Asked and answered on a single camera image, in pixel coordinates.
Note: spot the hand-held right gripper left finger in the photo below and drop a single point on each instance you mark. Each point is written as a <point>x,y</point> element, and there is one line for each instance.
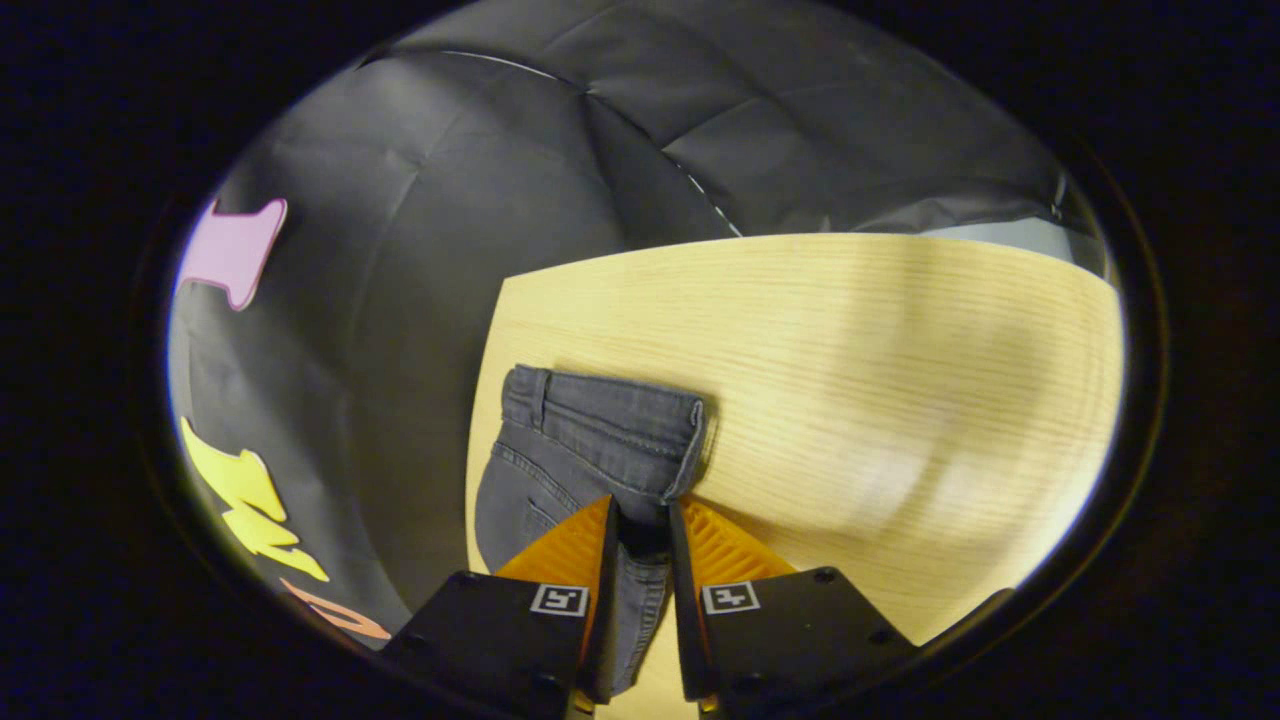
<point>605,620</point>

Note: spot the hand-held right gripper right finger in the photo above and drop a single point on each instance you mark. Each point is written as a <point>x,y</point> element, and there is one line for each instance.
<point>685,620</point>

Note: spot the dark grey jeans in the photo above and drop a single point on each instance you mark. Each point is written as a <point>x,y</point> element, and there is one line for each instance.
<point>590,440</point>

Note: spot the black backdrop cloth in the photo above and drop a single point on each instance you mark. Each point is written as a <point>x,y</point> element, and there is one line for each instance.
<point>450,250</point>

